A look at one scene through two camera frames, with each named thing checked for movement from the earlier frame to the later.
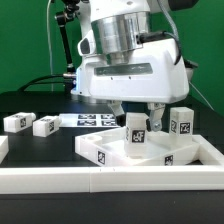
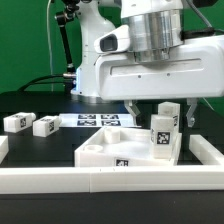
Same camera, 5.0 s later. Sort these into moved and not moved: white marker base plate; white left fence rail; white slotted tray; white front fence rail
Moved: white slotted tray
Not moved: white left fence rail; white marker base plate; white front fence rail
